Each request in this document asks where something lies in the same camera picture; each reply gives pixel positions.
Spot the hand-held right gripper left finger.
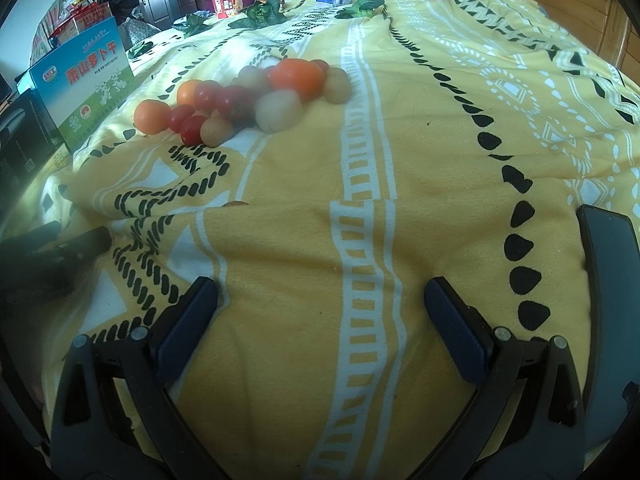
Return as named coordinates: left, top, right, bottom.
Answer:
left=47, top=276, right=231, bottom=480

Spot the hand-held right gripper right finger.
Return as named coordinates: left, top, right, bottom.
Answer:
left=424, top=276, right=587, bottom=480

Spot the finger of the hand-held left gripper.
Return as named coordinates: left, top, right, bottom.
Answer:
left=47, top=226, right=112, bottom=267

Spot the orange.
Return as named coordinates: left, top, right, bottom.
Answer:
left=176, top=79, right=205, bottom=108
left=133, top=99, right=172, bottom=135
left=268, top=58, right=326, bottom=102

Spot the tan longan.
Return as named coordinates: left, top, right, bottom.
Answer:
left=200, top=116, right=235, bottom=148
left=322, top=67, right=352, bottom=105

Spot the red grape bunch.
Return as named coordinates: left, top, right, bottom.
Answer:
left=167, top=59, right=331, bottom=146

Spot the large whitish longan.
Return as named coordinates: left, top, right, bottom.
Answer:
left=254, top=89, right=304, bottom=134

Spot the pale longan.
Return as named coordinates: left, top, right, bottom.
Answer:
left=237, top=64, right=271, bottom=92

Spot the black cardboard box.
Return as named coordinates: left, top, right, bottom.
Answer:
left=0, top=91, right=68, bottom=221

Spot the yellow patterned blanket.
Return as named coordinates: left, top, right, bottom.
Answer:
left=0, top=0, right=640, bottom=480

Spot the blue green cardboard box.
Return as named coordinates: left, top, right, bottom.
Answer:
left=27, top=15, right=136, bottom=153

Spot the folded round table floral cover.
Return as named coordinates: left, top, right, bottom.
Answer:
left=29, top=0, right=132, bottom=67

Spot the red printed cardboard box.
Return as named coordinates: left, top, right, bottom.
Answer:
left=49, top=2, right=112, bottom=42

